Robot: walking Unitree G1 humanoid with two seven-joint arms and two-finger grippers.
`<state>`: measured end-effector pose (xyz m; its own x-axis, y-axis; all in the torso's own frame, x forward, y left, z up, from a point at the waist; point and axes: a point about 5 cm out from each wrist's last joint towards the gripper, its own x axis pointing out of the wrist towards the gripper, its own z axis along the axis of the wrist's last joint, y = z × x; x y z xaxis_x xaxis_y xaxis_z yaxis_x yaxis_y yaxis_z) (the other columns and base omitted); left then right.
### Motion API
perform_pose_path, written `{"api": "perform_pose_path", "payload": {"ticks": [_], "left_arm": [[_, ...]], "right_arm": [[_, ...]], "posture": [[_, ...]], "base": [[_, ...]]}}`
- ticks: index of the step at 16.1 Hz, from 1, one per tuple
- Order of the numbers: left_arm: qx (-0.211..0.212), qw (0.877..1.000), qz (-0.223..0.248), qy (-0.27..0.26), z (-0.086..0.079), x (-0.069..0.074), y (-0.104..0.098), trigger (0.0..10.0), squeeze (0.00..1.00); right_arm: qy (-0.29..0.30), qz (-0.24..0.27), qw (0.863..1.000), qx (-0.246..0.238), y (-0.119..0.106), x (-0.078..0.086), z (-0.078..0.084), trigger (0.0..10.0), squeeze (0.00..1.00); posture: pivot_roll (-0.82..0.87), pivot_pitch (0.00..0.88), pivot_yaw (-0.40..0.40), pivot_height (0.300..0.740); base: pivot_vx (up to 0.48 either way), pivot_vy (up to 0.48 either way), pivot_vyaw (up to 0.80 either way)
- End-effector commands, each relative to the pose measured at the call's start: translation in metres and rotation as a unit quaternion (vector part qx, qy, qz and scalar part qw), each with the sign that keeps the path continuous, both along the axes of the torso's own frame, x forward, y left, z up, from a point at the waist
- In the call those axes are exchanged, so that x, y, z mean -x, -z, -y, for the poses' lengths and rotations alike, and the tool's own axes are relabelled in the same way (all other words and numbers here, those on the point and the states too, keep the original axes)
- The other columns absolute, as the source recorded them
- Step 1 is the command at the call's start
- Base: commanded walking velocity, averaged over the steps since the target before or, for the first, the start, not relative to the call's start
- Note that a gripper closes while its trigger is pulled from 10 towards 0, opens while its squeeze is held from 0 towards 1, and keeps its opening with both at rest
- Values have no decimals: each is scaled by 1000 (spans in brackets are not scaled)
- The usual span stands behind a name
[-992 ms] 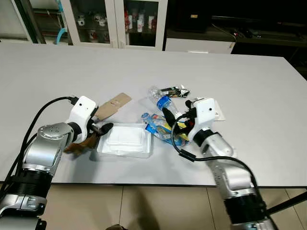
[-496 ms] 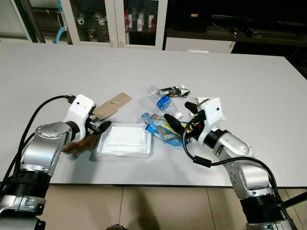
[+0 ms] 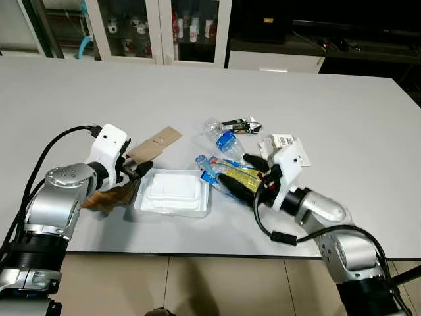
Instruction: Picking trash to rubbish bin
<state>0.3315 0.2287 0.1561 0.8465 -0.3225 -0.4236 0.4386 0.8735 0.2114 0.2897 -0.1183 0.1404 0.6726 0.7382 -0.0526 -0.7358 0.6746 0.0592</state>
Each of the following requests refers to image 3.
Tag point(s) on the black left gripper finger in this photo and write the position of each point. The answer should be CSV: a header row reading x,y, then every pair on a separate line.
x,y
129,187
143,168

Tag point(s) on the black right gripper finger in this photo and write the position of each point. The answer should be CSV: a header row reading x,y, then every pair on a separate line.
x,y
242,189
256,162

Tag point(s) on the yellow blue snack wrapper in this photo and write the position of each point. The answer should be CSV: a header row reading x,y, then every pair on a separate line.
x,y
230,172

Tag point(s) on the brown paper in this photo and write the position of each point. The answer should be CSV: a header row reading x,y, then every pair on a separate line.
x,y
99,197

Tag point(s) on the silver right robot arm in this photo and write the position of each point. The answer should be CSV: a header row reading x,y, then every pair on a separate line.
x,y
325,207

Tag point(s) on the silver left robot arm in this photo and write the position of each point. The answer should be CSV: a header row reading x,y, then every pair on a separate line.
x,y
52,204

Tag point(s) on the brown cardboard piece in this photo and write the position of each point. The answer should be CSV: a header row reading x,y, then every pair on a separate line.
x,y
161,139

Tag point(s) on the white package with barcode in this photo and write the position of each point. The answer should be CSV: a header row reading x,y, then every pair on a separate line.
x,y
284,140

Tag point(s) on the clear bottle blue label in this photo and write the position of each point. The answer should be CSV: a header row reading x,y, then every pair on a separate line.
x,y
227,140

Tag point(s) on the white foam food container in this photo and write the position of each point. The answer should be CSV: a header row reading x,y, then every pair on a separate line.
x,y
172,191

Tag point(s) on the black silver wrapper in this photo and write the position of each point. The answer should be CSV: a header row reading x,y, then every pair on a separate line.
x,y
240,125

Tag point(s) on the white low cabinet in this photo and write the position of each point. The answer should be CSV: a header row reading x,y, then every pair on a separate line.
x,y
276,61

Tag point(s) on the white glass door cabinet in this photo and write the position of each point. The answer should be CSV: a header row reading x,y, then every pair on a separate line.
x,y
161,33

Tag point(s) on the black monitor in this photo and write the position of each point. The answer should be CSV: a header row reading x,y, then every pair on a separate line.
x,y
263,23

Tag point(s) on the black table leg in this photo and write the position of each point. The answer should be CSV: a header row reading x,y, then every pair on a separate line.
x,y
408,274

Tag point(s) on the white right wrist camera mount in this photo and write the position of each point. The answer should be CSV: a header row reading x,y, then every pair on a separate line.
x,y
287,168

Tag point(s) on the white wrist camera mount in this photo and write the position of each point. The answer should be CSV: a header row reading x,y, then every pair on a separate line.
x,y
108,146
287,168

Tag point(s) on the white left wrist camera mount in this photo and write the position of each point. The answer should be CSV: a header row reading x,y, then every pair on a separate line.
x,y
108,146

